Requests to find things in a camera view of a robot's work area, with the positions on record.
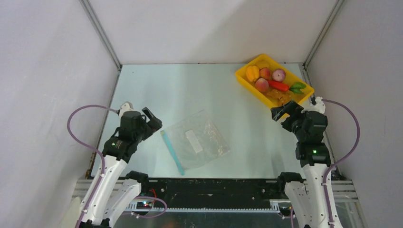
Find red carrot with leaves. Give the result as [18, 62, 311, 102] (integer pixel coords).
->
[268, 80, 307, 94]

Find clear zip top bag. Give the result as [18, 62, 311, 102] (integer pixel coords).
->
[161, 110, 230, 176]

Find yellow bell pepper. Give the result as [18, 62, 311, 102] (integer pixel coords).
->
[245, 66, 260, 83]

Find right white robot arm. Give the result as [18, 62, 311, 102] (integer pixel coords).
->
[271, 101, 342, 228]

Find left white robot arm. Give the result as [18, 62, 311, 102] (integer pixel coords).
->
[67, 102, 163, 228]

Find fried dough pieces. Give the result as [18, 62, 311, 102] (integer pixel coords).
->
[266, 89, 291, 106]

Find yellow plastic tray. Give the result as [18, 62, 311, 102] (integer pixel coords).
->
[235, 54, 315, 108]

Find purple onion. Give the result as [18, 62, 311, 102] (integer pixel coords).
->
[272, 69, 286, 82]

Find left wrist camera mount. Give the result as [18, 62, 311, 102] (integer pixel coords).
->
[118, 102, 134, 117]

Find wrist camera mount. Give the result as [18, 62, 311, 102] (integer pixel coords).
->
[309, 96, 326, 114]
[118, 102, 134, 117]

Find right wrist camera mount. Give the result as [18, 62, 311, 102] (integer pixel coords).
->
[309, 96, 326, 114]

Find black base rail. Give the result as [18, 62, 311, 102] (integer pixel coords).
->
[141, 177, 289, 210]

